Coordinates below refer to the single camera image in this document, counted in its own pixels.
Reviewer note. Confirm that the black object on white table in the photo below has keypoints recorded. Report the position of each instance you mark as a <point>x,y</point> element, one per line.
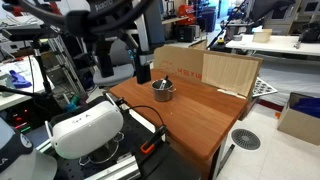
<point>310,33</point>

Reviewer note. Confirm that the blue bin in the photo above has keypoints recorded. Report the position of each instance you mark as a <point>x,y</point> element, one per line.
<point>208,20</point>

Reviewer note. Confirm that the grey tape roll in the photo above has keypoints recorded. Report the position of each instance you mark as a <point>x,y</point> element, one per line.
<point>237,37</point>

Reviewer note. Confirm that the black table edge clamp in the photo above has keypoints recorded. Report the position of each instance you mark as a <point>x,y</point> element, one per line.
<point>115,100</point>

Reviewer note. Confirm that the blue contents of box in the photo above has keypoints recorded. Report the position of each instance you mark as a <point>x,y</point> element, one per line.
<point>308,106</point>

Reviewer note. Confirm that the yellow emergency stop button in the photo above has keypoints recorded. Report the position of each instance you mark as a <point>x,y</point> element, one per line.
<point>220,40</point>

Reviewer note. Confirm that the white perforated tray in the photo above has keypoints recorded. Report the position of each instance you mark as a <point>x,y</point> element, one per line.
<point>263,87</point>

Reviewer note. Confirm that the metal rack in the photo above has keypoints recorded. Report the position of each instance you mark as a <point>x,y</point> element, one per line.
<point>65,66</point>

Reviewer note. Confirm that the plywood board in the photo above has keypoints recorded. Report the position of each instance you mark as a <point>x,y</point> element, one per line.
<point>230,73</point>

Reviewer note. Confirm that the aluminium extrusion rail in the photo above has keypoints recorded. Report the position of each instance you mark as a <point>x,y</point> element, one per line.
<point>115,170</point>

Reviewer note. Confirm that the blue glove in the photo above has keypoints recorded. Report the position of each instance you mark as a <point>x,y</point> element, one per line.
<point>19,80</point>

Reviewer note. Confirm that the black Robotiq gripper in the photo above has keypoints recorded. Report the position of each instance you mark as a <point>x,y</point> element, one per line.
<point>100,15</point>

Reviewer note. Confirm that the black and grey cap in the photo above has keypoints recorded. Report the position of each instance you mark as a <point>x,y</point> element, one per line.
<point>16,156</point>

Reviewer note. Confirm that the brown cardboard with red print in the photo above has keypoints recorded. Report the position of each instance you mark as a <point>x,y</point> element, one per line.
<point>178,63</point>

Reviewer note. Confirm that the orange and black clamp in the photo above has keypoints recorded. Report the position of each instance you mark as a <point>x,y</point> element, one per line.
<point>149,144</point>

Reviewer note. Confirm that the round floor drain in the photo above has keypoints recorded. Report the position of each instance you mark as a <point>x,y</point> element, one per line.
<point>246,139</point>

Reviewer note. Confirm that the small wooden box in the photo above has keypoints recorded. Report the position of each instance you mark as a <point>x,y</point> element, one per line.
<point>262,35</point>

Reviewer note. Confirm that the black monitor panel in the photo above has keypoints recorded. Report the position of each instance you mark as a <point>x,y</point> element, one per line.
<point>271,10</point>

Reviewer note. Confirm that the open cardboard box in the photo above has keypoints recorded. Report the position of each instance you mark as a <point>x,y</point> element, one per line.
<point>296,126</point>

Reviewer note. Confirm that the long white table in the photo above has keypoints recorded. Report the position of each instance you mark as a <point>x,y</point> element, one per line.
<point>276,45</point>

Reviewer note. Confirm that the small steel pot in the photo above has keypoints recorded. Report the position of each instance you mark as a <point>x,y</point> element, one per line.
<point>162,93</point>

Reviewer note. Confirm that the black tripod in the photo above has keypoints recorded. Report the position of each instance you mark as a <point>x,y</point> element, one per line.
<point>41,70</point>

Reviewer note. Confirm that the black and white marker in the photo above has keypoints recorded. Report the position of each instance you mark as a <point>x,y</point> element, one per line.
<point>163,83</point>

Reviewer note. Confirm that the black camera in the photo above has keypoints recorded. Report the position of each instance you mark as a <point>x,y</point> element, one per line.
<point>26,32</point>

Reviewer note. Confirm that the black table leg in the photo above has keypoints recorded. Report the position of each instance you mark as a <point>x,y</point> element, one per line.
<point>226,158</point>

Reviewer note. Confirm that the white side table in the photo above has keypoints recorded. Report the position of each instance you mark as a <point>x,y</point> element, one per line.
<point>16,96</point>

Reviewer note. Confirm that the red robot arm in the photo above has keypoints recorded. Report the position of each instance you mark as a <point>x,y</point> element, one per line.
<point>15,9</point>

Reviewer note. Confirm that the black electronics box with lights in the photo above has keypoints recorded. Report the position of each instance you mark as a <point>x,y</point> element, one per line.
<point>20,120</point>

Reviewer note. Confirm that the white VR headset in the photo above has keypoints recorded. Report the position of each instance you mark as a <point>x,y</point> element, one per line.
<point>87,130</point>

